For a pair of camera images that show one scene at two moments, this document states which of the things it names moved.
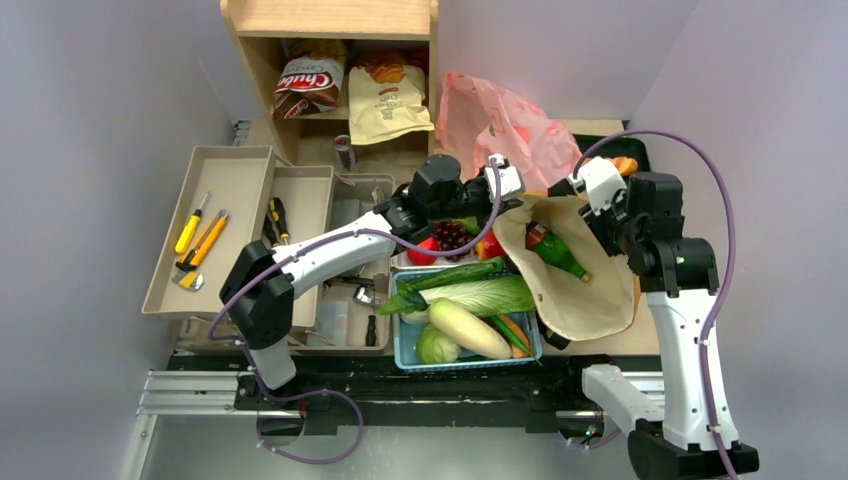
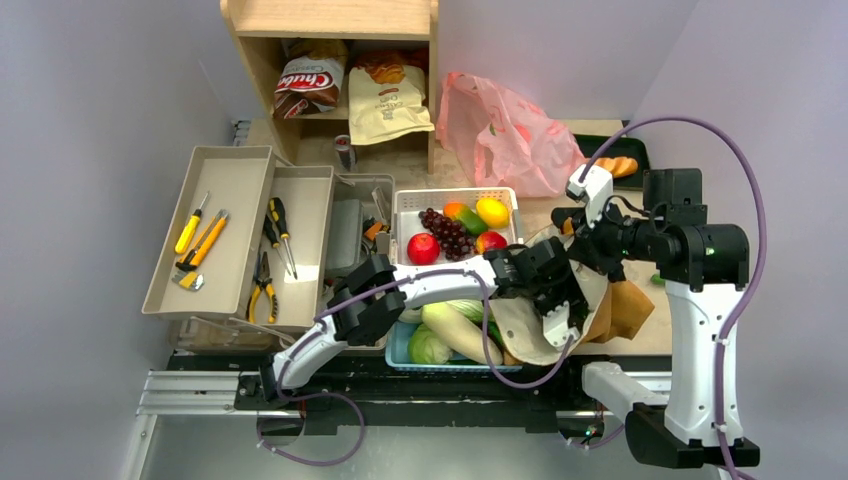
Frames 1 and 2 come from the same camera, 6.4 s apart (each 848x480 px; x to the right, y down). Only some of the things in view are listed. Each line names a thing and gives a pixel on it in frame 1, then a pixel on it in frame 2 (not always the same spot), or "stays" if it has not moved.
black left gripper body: (473, 200) -> (555, 290)
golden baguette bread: (626, 165) stays
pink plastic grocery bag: (475, 122) stays
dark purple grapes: (451, 235) stays
